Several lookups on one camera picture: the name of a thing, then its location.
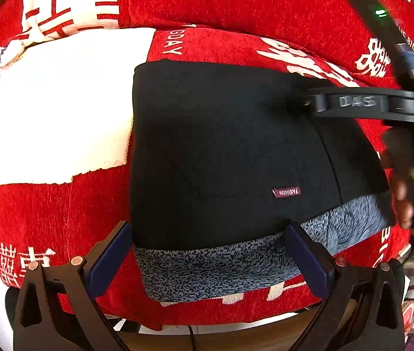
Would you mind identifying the wooden furniture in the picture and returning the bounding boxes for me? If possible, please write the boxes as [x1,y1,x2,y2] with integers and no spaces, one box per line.
[114,305,326,351]

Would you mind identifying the person's right hand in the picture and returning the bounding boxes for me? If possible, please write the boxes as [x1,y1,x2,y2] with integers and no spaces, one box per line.
[379,153,414,230]

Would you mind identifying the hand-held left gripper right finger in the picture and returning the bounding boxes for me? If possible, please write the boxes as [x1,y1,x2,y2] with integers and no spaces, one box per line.
[285,222,407,351]

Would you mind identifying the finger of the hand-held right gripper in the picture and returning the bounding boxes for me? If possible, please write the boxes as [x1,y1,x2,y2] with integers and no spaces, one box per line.
[295,88,326,116]

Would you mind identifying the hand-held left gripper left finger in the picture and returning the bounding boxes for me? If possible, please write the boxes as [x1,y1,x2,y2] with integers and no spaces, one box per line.
[12,221,134,351]

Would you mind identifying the black pants with grey lining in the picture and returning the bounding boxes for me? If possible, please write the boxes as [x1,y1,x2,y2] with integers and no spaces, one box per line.
[129,60,397,301]

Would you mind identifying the red printed blanket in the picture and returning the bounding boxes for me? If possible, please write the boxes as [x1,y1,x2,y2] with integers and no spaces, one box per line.
[0,0,414,331]

